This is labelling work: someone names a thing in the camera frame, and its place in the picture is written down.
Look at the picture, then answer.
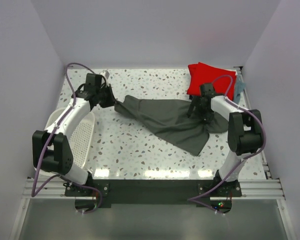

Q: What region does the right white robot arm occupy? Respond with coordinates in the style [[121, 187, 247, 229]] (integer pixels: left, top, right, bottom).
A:
[[187, 83, 266, 197]]

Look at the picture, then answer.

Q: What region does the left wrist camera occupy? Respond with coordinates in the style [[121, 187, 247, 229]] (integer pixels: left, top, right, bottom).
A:
[[100, 70, 110, 79]]

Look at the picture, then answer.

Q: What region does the white plastic basket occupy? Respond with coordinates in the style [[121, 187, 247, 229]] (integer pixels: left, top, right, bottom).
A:
[[39, 107, 96, 177]]

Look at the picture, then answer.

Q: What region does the folded red t shirt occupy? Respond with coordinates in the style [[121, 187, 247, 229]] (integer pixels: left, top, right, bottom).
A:
[[186, 62, 237, 100]]

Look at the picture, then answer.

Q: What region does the folded light blue t shirt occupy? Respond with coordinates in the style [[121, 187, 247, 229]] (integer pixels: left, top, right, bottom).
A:
[[233, 77, 246, 104]]

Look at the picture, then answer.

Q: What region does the aluminium frame rail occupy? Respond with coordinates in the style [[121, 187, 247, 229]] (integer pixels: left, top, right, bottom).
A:
[[22, 65, 287, 201]]

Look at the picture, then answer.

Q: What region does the grey t shirt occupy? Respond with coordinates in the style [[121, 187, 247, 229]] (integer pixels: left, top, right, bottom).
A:
[[114, 95, 228, 156]]

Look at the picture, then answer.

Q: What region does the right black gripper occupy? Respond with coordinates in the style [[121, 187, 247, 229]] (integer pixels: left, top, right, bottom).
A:
[[187, 96, 215, 124]]

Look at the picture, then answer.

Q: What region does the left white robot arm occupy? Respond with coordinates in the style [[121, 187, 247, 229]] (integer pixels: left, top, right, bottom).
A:
[[32, 70, 116, 196]]

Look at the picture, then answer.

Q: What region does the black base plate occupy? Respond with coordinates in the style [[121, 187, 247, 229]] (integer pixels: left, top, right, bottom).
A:
[[64, 177, 242, 210]]

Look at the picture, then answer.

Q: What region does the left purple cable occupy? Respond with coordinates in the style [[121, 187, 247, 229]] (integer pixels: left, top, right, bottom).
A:
[[31, 62, 105, 215]]

